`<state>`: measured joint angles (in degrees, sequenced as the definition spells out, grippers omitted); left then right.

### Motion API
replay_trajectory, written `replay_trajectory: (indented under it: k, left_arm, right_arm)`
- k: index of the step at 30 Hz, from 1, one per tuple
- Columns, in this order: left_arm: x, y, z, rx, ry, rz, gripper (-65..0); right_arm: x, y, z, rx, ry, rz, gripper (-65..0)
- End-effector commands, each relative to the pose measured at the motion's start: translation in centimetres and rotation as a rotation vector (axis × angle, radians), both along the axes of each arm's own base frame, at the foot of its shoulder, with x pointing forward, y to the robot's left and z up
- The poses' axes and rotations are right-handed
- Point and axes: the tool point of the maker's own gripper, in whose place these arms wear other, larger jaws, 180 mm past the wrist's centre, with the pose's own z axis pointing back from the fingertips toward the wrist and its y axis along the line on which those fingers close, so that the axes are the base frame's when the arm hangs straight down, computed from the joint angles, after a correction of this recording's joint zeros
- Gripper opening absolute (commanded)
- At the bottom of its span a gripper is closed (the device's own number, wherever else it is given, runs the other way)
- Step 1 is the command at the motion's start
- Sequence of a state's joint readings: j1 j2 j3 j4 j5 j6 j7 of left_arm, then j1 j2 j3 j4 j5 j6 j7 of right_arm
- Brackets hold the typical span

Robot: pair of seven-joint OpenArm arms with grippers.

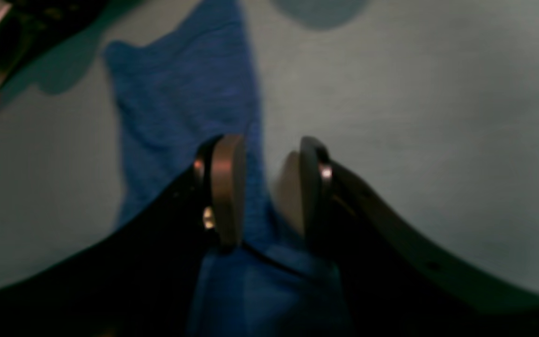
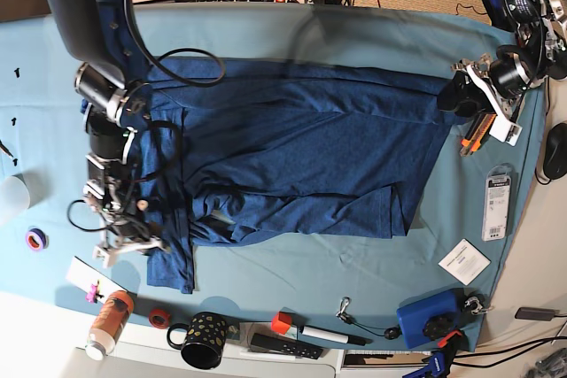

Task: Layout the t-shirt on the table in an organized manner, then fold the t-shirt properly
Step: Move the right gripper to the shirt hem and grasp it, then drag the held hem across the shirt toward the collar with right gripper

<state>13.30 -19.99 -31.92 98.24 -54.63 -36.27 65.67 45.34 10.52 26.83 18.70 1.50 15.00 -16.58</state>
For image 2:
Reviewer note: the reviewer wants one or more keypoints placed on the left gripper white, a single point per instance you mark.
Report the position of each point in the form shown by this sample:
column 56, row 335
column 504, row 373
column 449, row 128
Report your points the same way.
column 487, row 85

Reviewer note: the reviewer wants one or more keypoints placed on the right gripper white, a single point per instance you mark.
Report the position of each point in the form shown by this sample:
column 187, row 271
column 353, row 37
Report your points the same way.
column 110, row 247

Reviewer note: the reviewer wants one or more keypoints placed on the dark blue t-shirt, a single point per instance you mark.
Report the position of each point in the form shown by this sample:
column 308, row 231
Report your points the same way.
column 280, row 148

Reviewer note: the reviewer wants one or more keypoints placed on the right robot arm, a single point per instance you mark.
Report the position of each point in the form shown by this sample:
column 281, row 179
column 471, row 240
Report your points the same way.
column 115, row 119

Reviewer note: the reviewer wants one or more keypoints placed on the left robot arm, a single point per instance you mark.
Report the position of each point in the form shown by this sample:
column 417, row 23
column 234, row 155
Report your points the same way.
column 539, row 27

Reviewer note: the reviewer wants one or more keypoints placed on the white paper card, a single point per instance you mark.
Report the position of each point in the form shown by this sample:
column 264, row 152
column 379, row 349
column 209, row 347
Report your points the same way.
column 81, row 275

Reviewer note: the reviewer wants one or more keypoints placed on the orange black utility knife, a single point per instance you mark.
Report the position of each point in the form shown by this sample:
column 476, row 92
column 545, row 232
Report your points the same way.
column 480, row 126

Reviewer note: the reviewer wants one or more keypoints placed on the pink small clip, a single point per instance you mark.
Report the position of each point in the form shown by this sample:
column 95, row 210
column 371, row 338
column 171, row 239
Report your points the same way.
column 94, row 295

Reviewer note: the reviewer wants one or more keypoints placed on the orange plastic bottle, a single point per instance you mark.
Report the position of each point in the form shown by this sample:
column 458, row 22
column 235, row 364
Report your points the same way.
column 107, row 327

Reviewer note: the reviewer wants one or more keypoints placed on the purple tape roll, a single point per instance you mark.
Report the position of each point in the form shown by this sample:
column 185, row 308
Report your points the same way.
column 36, row 239

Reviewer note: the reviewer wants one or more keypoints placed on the red tape roll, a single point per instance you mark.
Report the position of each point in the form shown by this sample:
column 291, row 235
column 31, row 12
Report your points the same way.
column 159, row 318

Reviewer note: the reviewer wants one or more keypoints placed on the translucent plastic cup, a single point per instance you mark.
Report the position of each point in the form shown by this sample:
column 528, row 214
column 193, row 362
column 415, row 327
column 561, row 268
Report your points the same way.
column 14, row 198

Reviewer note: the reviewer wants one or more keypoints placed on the black computer mouse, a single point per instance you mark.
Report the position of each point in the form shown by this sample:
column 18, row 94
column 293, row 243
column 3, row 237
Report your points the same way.
column 555, row 156

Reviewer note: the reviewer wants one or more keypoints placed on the packaged bit set blister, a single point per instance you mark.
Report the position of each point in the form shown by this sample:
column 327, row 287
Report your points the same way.
column 496, row 203

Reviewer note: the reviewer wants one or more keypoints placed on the black mug gold pattern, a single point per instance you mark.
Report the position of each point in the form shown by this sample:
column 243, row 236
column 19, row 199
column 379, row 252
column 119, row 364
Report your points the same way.
column 204, row 340

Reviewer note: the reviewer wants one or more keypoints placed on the white square paper leaflet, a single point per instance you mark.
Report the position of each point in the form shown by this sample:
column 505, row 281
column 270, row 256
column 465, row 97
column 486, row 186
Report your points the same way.
column 464, row 262

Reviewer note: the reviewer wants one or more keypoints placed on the red orange cube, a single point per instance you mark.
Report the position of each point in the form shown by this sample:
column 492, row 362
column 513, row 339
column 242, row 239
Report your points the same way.
column 281, row 323

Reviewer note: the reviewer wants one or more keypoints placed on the black remote control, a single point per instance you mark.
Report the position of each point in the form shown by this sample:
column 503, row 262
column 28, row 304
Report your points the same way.
column 287, row 347

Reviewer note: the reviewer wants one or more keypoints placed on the white black marker pen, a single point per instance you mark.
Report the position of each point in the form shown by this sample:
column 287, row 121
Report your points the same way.
column 332, row 336

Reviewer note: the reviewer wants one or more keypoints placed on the black power adapter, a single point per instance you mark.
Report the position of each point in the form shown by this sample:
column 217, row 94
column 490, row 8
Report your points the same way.
column 535, row 314

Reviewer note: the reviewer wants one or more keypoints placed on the blue plastic case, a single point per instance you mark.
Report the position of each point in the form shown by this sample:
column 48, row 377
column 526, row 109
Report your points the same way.
column 432, row 318

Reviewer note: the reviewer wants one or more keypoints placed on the blue orange clamp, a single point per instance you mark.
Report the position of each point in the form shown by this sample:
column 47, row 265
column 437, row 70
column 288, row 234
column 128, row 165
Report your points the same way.
column 441, row 360

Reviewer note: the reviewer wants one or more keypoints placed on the carabiner with black lanyard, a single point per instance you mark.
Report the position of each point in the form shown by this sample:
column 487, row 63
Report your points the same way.
column 391, row 333

